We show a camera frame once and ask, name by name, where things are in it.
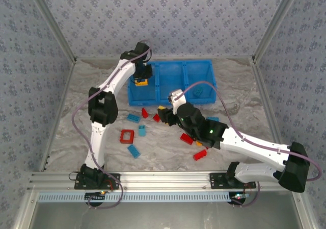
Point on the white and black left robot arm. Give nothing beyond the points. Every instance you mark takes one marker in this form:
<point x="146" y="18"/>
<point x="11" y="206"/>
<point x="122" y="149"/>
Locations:
<point x="98" y="134"/>

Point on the blue three-compartment plastic bin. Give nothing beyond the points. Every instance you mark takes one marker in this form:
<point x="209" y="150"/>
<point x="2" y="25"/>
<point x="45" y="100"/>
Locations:
<point x="170" y="78"/>

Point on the red long lego brick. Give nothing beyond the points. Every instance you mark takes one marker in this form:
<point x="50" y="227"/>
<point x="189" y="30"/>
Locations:
<point x="200" y="155"/>

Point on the yellow lego brick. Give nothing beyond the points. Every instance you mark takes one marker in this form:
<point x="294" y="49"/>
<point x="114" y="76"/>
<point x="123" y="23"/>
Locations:
<point x="198" y="144"/>

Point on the aluminium frame post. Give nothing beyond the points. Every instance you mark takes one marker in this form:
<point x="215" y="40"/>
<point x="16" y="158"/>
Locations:
<point x="56" y="27"/>
<point x="277" y="20"/>

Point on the aluminium front rail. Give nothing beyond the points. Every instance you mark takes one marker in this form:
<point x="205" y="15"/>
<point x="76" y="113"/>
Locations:
<point x="163" y="180"/>

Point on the red lego window frame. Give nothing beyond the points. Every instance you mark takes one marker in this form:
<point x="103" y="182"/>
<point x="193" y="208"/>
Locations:
<point x="121" y="137"/>

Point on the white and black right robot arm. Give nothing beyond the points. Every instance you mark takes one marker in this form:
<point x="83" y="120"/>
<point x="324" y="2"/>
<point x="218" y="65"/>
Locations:
<point x="254" y="144"/>

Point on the aluminium front corner post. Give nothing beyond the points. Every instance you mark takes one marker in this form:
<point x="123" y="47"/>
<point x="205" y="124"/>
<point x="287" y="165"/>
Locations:
<point x="304" y="213"/>
<point x="24" y="211"/>

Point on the yellow lego window frame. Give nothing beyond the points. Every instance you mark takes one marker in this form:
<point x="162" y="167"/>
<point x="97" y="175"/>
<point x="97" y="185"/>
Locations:
<point x="142" y="83"/>

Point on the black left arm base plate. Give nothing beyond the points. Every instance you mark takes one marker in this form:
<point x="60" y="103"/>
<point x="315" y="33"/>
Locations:
<point x="112" y="181"/>

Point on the blue square lego brick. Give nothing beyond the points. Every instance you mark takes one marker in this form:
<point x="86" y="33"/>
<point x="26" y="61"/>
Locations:
<point x="213" y="118"/>
<point x="141" y="131"/>

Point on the aluminium side rail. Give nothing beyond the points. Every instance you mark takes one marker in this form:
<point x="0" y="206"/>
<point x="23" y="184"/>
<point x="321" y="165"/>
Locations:
<point x="267" y="106"/>
<point x="59" y="111"/>

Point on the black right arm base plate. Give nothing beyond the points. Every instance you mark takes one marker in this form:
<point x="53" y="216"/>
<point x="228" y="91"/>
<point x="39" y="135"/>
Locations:
<point x="217" y="181"/>

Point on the blue long lego brick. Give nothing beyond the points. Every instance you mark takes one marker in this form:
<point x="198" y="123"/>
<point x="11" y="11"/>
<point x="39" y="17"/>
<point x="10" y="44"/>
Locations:
<point x="133" y="118"/>
<point x="134" y="151"/>

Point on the black bracket with circuit board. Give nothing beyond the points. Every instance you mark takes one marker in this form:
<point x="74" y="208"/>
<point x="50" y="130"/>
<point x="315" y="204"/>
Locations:
<point x="95" y="197"/>
<point x="238" y="197"/>

